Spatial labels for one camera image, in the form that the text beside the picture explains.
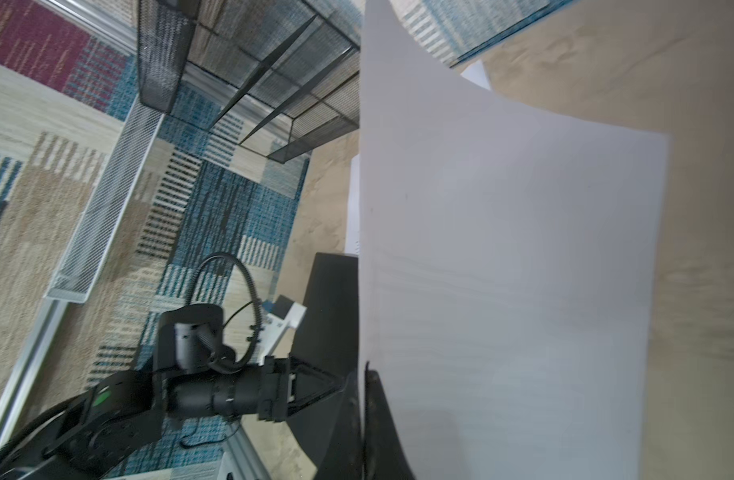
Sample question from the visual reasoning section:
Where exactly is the black wire mesh shelf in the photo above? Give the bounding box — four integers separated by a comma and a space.
136, 1, 362, 163

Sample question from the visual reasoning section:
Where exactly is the white wire mesh basket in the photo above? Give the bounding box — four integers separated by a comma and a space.
46, 100, 163, 304

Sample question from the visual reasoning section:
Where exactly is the orange black file folder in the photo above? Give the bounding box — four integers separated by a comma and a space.
287, 253, 359, 479

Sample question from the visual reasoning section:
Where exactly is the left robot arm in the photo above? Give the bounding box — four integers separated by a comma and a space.
0, 252, 346, 479

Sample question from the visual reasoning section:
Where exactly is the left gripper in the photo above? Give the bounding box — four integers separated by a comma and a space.
222, 356, 364, 480

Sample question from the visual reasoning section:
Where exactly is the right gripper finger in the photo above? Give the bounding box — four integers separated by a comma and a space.
364, 367, 415, 480

